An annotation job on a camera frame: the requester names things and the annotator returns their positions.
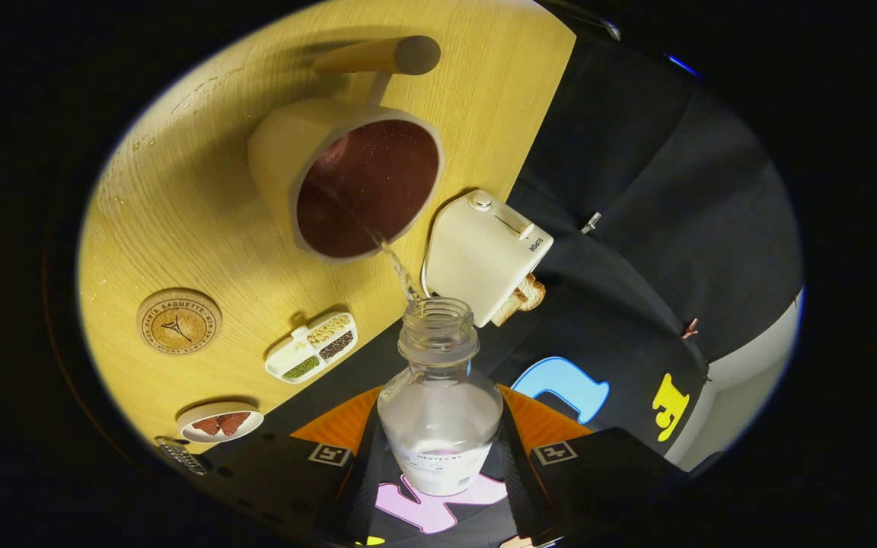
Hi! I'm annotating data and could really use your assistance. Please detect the white toaster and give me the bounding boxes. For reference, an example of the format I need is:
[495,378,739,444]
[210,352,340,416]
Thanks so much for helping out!
[423,189,554,328]

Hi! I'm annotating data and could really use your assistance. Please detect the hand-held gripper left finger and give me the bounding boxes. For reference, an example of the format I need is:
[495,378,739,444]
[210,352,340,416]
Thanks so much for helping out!
[203,386,386,545]

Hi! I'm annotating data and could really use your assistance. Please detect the metal wire basket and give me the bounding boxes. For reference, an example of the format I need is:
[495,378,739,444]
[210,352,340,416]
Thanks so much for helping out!
[155,436,208,476]

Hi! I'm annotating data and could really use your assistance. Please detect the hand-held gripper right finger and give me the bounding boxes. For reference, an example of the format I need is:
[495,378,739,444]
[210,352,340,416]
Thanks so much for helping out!
[496,384,687,545]

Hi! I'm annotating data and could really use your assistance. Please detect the clear juice bottle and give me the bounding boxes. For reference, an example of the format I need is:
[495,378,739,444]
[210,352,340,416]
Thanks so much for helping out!
[376,297,505,497]

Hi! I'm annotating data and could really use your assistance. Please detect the wooden table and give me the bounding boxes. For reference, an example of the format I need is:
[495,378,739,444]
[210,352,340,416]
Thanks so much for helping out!
[77,0,578,457]

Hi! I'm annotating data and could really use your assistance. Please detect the white round plate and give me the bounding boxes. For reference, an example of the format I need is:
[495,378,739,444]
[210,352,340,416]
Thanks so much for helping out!
[177,402,265,444]

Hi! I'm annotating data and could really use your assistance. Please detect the black backdrop cloth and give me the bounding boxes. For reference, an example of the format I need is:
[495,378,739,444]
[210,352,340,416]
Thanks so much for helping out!
[263,30,803,548]

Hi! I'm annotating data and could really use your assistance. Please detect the cream cup with wooden handle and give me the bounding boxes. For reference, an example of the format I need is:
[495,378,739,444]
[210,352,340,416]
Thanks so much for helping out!
[247,36,445,263]

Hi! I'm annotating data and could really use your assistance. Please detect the round cork coaster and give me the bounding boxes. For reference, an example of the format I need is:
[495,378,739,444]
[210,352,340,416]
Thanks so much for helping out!
[136,288,223,356]

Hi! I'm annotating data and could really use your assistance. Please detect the white divided dish with grains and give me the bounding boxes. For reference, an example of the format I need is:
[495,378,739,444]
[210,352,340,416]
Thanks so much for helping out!
[265,311,359,384]

